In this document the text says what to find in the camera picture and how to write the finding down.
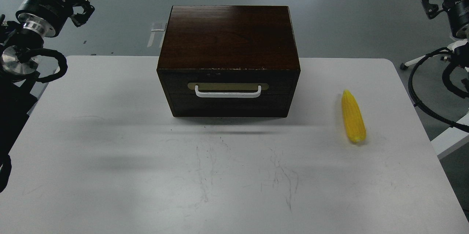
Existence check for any white chair base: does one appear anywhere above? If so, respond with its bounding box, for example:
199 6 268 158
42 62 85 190
400 39 468 70

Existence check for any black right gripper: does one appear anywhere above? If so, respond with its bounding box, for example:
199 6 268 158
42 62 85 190
419 0 469 39

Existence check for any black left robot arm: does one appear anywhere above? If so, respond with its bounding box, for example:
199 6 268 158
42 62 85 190
0 0 95 191

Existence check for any white table frame right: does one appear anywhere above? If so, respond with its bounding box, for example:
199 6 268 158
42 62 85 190
431 128 469 160

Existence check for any yellow corn cob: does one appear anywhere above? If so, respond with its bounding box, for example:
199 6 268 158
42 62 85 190
341 89 367 144

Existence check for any wooden drawer with white handle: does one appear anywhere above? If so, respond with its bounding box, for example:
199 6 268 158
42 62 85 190
166 83 296 118

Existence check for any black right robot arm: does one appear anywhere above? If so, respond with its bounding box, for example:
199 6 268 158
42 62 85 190
420 0 469 98

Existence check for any black corrugated cable right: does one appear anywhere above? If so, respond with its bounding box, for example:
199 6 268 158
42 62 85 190
408 47 469 133

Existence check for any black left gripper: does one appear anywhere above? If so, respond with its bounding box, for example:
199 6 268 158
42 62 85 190
15 0 95 37

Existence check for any dark wooden drawer cabinet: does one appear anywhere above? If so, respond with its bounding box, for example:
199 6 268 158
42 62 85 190
157 6 300 96

